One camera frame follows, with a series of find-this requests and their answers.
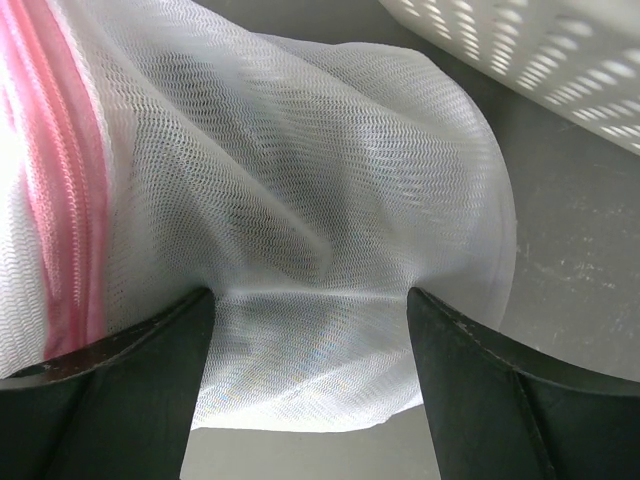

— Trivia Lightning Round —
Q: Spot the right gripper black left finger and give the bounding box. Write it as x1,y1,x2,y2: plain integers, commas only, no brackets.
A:
1,289,215,479

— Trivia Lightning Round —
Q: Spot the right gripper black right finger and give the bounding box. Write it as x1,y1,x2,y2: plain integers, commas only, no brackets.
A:
407,288,639,479

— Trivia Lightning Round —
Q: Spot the white mesh laundry bag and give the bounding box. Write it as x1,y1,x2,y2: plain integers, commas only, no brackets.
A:
1,1,516,432

